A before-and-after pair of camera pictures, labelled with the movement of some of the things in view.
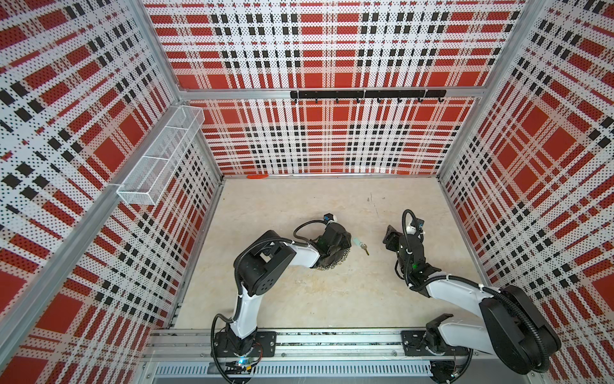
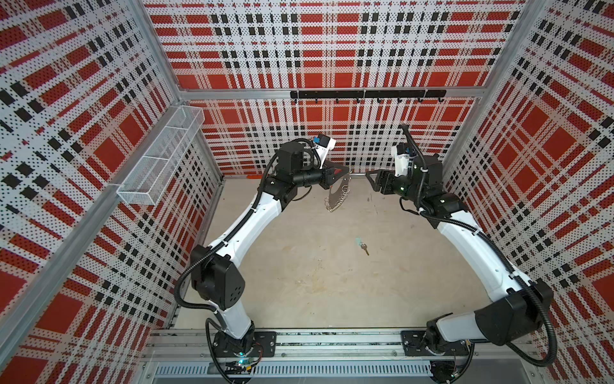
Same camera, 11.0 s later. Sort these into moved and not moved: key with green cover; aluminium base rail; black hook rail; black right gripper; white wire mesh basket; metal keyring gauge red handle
Moved: metal keyring gauge red handle; black right gripper
Not moved: aluminium base rail; white wire mesh basket; key with green cover; black hook rail
